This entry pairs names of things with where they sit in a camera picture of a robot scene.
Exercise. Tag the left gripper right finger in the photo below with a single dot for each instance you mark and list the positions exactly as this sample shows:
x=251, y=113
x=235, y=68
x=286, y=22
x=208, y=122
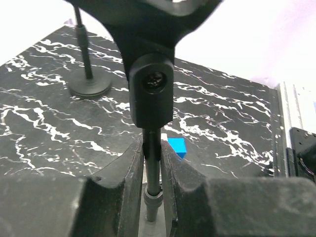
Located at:
x=198, y=206

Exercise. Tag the right round base stand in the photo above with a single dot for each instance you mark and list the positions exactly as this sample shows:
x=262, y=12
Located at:
x=86, y=82

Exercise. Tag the round base mic stand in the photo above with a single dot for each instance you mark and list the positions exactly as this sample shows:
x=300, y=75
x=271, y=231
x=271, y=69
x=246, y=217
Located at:
x=146, y=33

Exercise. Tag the blue white small box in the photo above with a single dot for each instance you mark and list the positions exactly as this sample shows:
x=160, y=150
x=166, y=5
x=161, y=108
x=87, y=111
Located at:
x=178, y=145

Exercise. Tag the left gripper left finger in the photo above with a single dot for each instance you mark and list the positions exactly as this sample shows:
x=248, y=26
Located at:
x=105, y=204

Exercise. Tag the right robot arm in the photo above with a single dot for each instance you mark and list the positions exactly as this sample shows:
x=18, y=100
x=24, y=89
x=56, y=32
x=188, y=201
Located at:
x=301, y=156

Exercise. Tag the aluminium frame rail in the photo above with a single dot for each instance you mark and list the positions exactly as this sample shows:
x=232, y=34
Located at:
x=297, y=108

